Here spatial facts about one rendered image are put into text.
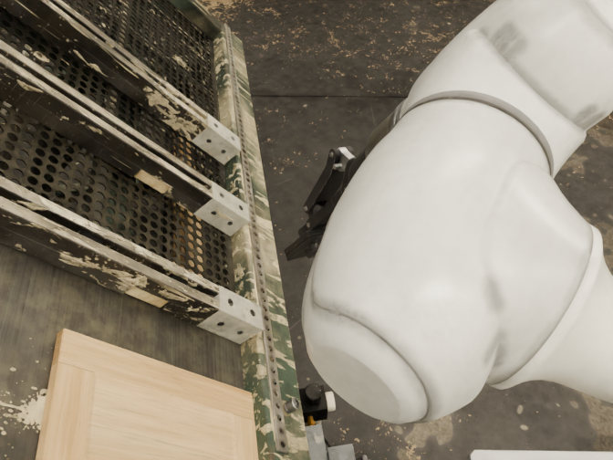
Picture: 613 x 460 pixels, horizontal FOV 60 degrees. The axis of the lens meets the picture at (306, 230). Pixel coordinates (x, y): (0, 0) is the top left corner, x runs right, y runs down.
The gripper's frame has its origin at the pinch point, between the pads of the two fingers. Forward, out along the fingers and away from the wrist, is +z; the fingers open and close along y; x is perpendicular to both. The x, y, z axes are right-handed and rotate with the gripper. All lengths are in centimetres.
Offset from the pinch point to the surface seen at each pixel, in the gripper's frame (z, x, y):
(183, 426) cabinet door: 39.1, 11.0, -16.7
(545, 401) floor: 95, -131, -57
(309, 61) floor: 203, -171, 170
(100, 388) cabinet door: 33.3, 22.5, -6.9
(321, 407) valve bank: 57, -23, -24
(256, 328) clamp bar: 49, -11, -4
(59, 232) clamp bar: 30.4, 23.2, 17.6
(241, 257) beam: 62, -18, 15
